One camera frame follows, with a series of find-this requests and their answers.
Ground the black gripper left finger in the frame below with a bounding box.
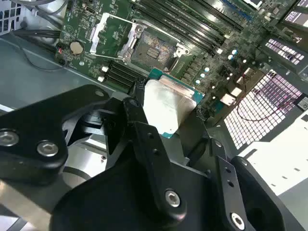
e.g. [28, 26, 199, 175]
[0, 80, 188, 224]

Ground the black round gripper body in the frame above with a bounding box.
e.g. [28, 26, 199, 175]
[50, 155, 231, 231]

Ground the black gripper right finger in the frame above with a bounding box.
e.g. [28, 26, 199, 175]
[179, 107, 305, 231]

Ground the silver-topped CPU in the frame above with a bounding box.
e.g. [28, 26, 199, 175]
[143, 68, 205, 140]

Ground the metal wire locking lever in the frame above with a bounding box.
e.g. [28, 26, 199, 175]
[165, 55, 180, 73]

